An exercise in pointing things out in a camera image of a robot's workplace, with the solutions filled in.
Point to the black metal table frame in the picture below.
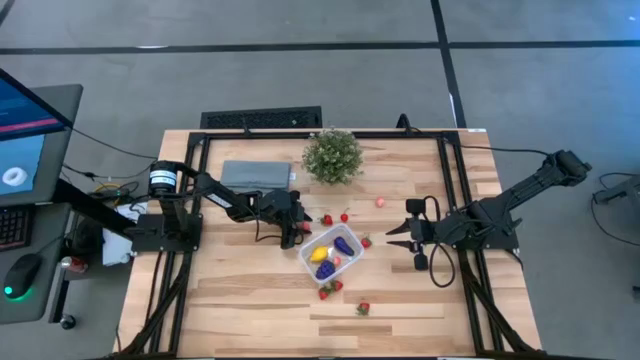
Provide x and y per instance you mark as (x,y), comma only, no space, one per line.
(250,135)

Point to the black keyboard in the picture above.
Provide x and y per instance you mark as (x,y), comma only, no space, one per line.
(12,227)

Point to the purple grape bunch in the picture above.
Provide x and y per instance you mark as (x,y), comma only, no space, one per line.
(325,270)

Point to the yellow lemon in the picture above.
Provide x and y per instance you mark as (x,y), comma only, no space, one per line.
(319,254)

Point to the black computer mouse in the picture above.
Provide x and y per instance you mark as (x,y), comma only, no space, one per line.
(22,275)

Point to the black diagonal support bar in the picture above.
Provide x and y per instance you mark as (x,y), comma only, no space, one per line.
(85,205)

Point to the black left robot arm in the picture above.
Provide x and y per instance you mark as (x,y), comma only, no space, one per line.
(215,192)

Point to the white plastic box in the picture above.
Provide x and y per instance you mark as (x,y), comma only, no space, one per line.
(115,247)

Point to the grey side desk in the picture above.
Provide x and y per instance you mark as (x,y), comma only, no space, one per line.
(45,235)

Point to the red cherry green stem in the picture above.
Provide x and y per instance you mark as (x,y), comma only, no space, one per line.
(344,218)

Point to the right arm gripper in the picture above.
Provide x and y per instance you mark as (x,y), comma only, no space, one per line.
(422,232)

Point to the black tripod leg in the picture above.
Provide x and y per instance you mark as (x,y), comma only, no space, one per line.
(620,190)

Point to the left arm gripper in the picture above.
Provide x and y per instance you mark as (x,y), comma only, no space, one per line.
(280,205)

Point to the clear plastic tupperware container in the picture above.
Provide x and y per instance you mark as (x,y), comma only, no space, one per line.
(356,256)

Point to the purple eggplant green cap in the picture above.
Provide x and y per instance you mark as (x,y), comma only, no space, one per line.
(344,246)

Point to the red drink can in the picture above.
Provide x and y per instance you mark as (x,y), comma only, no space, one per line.
(75,265)

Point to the computer monitor blue screen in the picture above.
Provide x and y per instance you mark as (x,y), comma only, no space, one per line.
(20,150)

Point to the white paper sheet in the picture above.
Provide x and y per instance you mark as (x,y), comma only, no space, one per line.
(132,211)

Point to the black caster wheel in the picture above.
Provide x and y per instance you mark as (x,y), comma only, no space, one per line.
(68,322)

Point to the grey folded cloth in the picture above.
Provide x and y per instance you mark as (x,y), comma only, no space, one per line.
(255,176)

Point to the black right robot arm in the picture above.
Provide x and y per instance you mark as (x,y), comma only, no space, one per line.
(530,185)

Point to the pink peach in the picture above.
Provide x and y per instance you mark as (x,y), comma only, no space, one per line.
(337,261)
(380,202)
(306,227)

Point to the green potted plant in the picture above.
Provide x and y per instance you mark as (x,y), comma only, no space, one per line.
(332,157)

